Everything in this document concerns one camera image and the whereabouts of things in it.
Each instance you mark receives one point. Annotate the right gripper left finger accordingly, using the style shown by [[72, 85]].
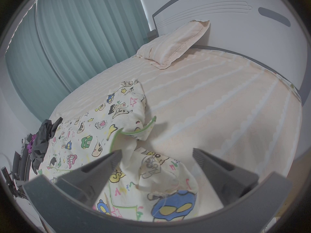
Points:
[[97, 173]]

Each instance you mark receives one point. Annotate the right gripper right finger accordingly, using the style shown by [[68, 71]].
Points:
[[223, 178]]

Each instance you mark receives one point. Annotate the white printed pyjama top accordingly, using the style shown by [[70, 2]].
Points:
[[85, 135]]

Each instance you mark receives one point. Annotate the pile of clothes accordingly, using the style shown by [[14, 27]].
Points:
[[30, 145]]

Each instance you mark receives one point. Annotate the bed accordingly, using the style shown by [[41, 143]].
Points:
[[218, 93]]

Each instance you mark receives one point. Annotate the black garment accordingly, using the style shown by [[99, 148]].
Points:
[[41, 142]]

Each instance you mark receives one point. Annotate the blue-green curtain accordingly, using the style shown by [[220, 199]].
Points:
[[29, 81], [97, 28]]

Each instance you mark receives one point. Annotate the pale pink striped pillow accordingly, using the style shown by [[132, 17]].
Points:
[[170, 45]]

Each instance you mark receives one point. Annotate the grey bedside table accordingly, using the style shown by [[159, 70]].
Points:
[[152, 36]]

